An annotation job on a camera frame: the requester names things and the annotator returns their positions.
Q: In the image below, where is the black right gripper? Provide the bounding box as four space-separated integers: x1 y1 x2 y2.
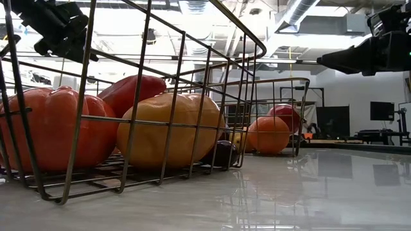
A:
316 30 411 77

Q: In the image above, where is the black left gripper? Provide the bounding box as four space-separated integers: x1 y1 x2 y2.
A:
9 0 99 64

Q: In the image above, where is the metal wire basket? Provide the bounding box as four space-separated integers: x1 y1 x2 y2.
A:
221 76 311 158
0 0 267 206

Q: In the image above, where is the red apple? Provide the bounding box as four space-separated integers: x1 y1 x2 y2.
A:
266 103 302 134

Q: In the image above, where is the yellow-orange bell pepper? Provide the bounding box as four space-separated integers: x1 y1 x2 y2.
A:
116 92 226 170

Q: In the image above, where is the orange fruit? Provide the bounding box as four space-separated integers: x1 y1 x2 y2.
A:
248 115 292 155

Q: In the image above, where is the yellow-orange round fruit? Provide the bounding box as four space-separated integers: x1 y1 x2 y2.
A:
228 127 255 154

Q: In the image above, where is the dark purple eggplant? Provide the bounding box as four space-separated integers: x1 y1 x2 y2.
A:
200 140 240 167

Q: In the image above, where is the white pillar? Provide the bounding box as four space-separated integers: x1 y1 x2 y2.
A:
53 74 80 92

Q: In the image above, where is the small black monitor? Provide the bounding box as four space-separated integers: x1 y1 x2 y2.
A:
370 101 395 121

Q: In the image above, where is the black partition panel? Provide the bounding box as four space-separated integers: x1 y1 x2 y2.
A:
316 105 351 139

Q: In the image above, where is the black ceiling-hung device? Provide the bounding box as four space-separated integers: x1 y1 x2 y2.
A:
143 28 157 45

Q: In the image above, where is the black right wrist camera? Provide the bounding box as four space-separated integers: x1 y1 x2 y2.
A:
367 3 411 35

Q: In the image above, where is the corrugated silver air duct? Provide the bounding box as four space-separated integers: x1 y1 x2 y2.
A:
179 0 213 20

